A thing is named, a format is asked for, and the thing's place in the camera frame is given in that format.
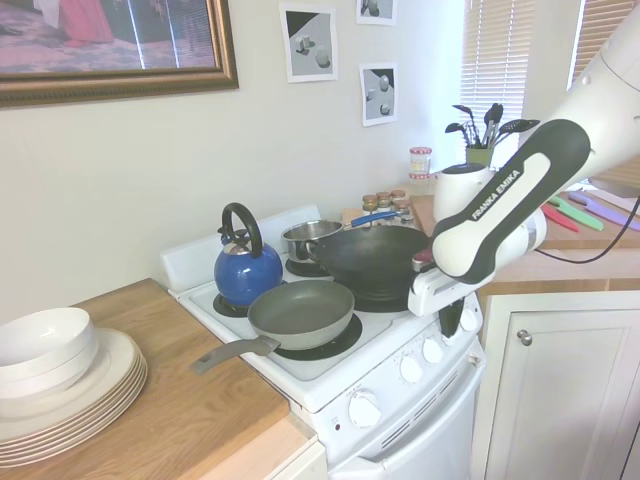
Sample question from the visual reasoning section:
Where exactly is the red knife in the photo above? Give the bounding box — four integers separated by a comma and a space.
542, 203, 581, 234

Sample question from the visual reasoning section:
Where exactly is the purple knife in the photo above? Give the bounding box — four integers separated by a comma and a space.
569, 191, 640, 218

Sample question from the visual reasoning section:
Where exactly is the narrow wooden window blind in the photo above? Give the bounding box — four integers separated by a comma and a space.
462, 0, 532, 149

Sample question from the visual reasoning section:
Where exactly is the steel saucepan blue handle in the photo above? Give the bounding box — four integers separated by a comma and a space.
280, 209, 401, 264

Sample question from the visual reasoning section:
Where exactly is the white cabinet door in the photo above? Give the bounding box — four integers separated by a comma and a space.
474, 292, 640, 480

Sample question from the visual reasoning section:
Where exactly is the black slotted spoon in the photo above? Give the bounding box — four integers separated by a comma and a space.
494, 118, 542, 150

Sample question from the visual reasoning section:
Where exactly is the white electric jug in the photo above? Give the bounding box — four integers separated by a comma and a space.
432, 162, 495, 224

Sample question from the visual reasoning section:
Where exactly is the blue kettle black handle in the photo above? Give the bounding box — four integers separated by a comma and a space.
213, 201, 285, 308

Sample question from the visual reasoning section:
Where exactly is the white electric stove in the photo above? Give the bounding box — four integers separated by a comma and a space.
159, 203, 489, 480

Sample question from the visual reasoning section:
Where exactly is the cream dinner plate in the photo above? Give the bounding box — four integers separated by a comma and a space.
0, 327, 144, 426
0, 372, 150, 450
0, 357, 148, 439
0, 364, 149, 445
0, 379, 149, 456
0, 349, 146, 432

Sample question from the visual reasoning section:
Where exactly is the red lid glass jar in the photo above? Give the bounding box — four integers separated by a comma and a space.
407, 172, 434, 197
409, 146, 433, 175

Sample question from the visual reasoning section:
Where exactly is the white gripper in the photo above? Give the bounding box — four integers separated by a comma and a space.
406, 265, 482, 338

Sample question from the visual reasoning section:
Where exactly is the black leaf shaped spatula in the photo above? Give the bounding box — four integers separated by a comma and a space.
451, 104, 484, 149

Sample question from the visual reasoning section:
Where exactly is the green utensil holder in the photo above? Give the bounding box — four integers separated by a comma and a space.
465, 144, 494, 167

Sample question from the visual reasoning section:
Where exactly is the green knife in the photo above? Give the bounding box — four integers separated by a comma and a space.
547, 196, 607, 232

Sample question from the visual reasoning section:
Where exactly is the black tall turner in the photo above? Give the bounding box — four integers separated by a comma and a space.
481, 102, 505, 149

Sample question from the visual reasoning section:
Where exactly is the small grey shapes paper print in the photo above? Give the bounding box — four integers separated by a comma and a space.
355, 0, 399, 27

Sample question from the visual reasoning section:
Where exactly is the large white oven knob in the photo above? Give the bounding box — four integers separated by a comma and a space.
347, 390, 383, 429

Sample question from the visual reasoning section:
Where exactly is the gold framed painting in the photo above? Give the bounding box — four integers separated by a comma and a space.
0, 0, 241, 109

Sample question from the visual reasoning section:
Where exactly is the black wok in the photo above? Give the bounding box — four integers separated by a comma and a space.
304, 225, 432, 294

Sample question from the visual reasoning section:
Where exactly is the large grey shapes paper print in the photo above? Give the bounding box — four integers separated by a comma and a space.
278, 2, 339, 85

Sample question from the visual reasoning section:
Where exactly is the medium grey shapes paper print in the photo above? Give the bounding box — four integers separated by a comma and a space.
358, 62, 400, 129

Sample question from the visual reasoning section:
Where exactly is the black small spoon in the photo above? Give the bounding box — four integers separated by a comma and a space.
444, 122, 474, 149

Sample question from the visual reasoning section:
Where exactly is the white bowl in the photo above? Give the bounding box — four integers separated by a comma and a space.
0, 306, 94, 372
0, 330, 100, 400

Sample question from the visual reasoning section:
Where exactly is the grey frying pan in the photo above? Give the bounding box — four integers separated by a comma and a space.
189, 279, 357, 377

